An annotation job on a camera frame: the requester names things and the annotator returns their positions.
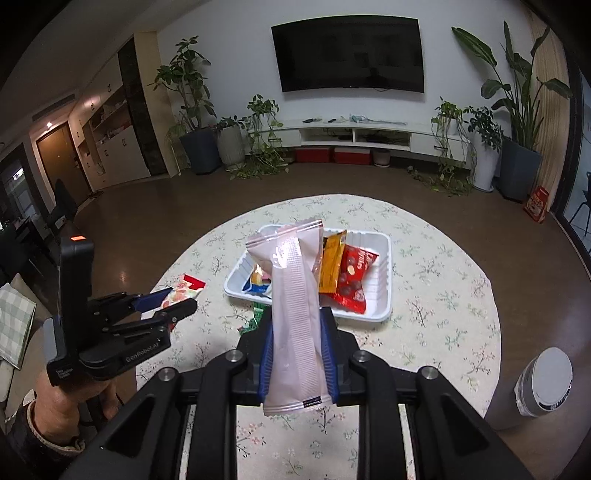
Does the red white candy packet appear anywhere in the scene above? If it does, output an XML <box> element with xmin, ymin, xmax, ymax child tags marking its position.
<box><xmin>157</xmin><ymin>274</ymin><xmax>206</xmax><ymax>311</ymax></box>

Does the white wall cabinet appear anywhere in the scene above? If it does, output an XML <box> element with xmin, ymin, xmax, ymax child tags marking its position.
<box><xmin>71</xmin><ymin>44</ymin><xmax>154</xmax><ymax>193</ymax></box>

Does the brown door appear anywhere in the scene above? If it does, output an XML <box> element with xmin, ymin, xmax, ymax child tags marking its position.
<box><xmin>36</xmin><ymin>124</ymin><xmax>93</xmax><ymax>206</ymax></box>

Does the red chocolate ball packet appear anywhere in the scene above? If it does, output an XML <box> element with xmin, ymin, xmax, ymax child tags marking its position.
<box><xmin>332</xmin><ymin>244</ymin><xmax>379</xmax><ymax>315</ymax></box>

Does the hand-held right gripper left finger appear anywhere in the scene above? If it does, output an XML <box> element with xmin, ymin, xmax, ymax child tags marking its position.
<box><xmin>60</xmin><ymin>307</ymin><xmax>278</xmax><ymax>480</ymax></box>

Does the pale pink snack packet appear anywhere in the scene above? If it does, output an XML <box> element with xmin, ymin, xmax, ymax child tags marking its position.
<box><xmin>246</xmin><ymin>219</ymin><xmax>332</xmax><ymax>417</ymax></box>

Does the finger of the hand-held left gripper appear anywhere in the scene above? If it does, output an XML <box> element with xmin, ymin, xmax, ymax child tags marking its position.
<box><xmin>104</xmin><ymin>297</ymin><xmax>199</xmax><ymax>334</ymax></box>
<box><xmin>89</xmin><ymin>290</ymin><xmax>171</xmax><ymax>320</ymax></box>

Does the black television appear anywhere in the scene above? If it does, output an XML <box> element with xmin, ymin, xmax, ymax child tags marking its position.
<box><xmin>271</xmin><ymin>17</ymin><xmax>426</xmax><ymax>94</ymax></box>

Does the person's left hand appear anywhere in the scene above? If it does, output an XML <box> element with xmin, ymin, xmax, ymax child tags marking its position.
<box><xmin>34</xmin><ymin>369</ymin><xmax>123</xmax><ymax>439</ymax></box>

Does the plant in grey pot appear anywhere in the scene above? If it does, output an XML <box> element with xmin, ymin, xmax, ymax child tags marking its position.
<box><xmin>215</xmin><ymin>115</ymin><xmax>249</xmax><ymax>168</ymax></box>

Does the beige curtain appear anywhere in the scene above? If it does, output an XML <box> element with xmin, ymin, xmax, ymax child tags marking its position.
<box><xmin>526</xmin><ymin>18</ymin><xmax>572</xmax><ymax>214</ymax></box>

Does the white plastic tray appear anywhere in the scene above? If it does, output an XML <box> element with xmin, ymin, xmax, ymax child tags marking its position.
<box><xmin>224</xmin><ymin>224</ymin><xmax>393</xmax><ymax>323</ymax></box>

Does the trailing green plant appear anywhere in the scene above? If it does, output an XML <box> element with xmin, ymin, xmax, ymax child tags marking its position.
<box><xmin>408</xmin><ymin>97</ymin><xmax>477</xmax><ymax>195</ymax></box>
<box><xmin>230</xmin><ymin>95</ymin><xmax>297</xmax><ymax>181</ymax></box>

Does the person's left forearm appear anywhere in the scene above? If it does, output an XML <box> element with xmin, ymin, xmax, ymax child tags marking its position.
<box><xmin>6</xmin><ymin>392</ymin><xmax>89</xmax><ymax>472</ymax></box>

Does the orange snack packet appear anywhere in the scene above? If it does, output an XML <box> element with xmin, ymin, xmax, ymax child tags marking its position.
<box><xmin>318</xmin><ymin>228</ymin><xmax>348</xmax><ymax>295</ymax></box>

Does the blue yellow chips packet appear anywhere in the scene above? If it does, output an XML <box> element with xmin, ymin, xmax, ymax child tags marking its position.
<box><xmin>242</xmin><ymin>263</ymin><xmax>274</xmax><ymax>296</ymax></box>

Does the white cylindrical appliance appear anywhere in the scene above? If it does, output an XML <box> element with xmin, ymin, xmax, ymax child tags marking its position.
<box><xmin>514</xmin><ymin>347</ymin><xmax>574</xmax><ymax>418</ymax></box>

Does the red storage box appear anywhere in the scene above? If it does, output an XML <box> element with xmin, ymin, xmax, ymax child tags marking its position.
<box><xmin>295</xmin><ymin>148</ymin><xmax>331</xmax><ymax>164</ymax></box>
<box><xmin>334</xmin><ymin>148</ymin><xmax>371</xmax><ymax>165</ymax></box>

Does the plant in white pot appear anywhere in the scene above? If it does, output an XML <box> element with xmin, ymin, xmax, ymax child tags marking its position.
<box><xmin>466</xmin><ymin>107</ymin><xmax>505</xmax><ymax>193</ymax></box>

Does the green snack packet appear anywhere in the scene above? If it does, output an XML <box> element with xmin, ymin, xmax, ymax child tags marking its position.
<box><xmin>237</xmin><ymin>305</ymin><xmax>269</xmax><ymax>336</ymax></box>

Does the green checked cloth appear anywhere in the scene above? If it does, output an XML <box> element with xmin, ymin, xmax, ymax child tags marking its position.
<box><xmin>0</xmin><ymin>282</ymin><xmax>37</xmax><ymax>370</ymax></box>

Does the tall plant in dark pot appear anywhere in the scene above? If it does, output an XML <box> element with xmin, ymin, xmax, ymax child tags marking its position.
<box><xmin>148</xmin><ymin>37</ymin><xmax>222</xmax><ymax>175</ymax></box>

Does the large leafy plant dark pot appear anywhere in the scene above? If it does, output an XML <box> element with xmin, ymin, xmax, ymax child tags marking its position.
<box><xmin>452</xmin><ymin>21</ymin><xmax>574</xmax><ymax>202</ymax></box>

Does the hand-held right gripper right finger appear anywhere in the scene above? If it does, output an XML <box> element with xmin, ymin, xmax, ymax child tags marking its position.
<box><xmin>318</xmin><ymin>307</ymin><xmax>532</xmax><ymax>480</ymax></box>

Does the red paper bag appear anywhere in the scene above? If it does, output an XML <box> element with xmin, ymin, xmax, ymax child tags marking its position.
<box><xmin>523</xmin><ymin>186</ymin><xmax>551</xmax><ymax>225</ymax></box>

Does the white television cabinet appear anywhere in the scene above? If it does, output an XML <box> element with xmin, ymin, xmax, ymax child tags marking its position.
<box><xmin>272</xmin><ymin>119</ymin><xmax>479</xmax><ymax>165</ymax></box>

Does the dark chair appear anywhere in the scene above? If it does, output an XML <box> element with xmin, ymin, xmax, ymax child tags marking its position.
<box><xmin>48</xmin><ymin>178</ymin><xmax>79</xmax><ymax>228</ymax></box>

